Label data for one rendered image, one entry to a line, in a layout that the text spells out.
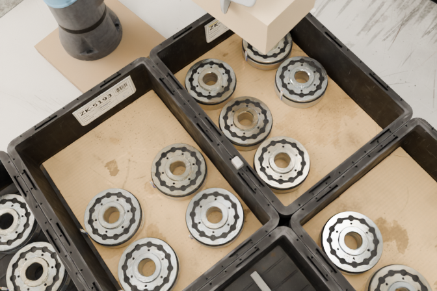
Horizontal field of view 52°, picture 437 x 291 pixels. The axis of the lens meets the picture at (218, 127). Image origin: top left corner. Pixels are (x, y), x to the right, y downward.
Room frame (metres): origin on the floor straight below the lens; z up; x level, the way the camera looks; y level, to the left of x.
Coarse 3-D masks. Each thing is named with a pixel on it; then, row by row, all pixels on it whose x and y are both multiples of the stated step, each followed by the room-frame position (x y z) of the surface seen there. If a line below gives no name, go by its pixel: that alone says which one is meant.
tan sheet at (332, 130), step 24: (216, 48) 0.54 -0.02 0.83; (240, 48) 0.53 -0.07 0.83; (240, 72) 0.47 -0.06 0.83; (264, 72) 0.47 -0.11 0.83; (240, 96) 0.42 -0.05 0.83; (264, 96) 0.41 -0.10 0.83; (336, 96) 0.39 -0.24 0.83; (216, 120) 0.37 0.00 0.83; (288, 120) 0.35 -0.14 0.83; (312, 120) 0.35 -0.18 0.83; (336, 120) 0.34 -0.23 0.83; (360, 120) 0.33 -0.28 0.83; (312, 144) 0.30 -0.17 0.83; (336, 144) 0.29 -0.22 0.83; (360, 144) 0.28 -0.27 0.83; (312, 168) 0.25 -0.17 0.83
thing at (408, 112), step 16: (208, 16) 0.55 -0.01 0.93; (304, 16) 0.52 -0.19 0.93; (176, 32) 0.52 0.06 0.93; (320, 32) 0.48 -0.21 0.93; (160, 48) 0.49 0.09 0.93; (336, 48) 0.44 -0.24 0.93; (160, 64) 0.45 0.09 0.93; (176, 80) 0.41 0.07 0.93; (400, 96) 0.33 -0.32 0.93; (208, 128) 0.31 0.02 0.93; (224, 144) 0.28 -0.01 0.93; (368, 144) 0.25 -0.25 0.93; (352, 160) 0.22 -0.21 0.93; (256, 176) 0.22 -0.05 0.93; (336, 176) 0.20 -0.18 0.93; (272, 192) 0.19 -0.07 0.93; (304, 192) 0.18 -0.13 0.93; (288, 208) 0.16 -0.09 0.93
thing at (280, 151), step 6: (276, 150) 0.28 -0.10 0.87; (282, 150) 0.28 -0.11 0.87; (288, 150) 0.28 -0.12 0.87; (270, 156) 0.27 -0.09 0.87; (288, 156) 0.27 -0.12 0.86; (294, 156) 0.26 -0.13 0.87; (270, 162) 0.26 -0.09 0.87; (294, 162) 0.25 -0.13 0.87; (276, 168) 0.24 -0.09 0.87; (282, 168) 0.24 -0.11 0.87; (288, 168) 0.24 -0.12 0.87
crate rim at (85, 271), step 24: (120, 72) 0.45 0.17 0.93; (48, 120) 0.37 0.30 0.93; (192, 120) 0.33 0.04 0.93; (216, 144) 0.28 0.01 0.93; (24, 168) 0.28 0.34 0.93; (240, 168) 0.23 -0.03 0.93; (48, 216) 0.19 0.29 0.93; (72, 240) 0.15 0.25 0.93; (216, 264) 0.08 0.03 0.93; (96, 288) 0.07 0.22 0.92; (192, 288) 0.05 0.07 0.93
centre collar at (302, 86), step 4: (296, 68) 0.44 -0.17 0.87; (300, 68) 0.44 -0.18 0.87; (304, 68) 0.44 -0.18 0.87; (308, 68) 0.44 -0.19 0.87; (292, 72) 0.44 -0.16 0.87; (296, 72) 0.44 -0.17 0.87; (308, 72) 0.43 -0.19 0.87; (312, 72) 0.43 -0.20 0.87; (292, 76) 0.43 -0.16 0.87; (312, 76) 0.42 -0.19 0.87; (292, 80) 0.42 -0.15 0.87; (308, 80) 0.42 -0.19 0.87; (312, 80) 0.41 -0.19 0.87; (296, 84) 0.41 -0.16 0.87; (300, 84) 0.41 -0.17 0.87; (304, 84) 0.41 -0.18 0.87; (308, 84) 0.41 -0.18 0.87; (300, 88) 0.40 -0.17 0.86
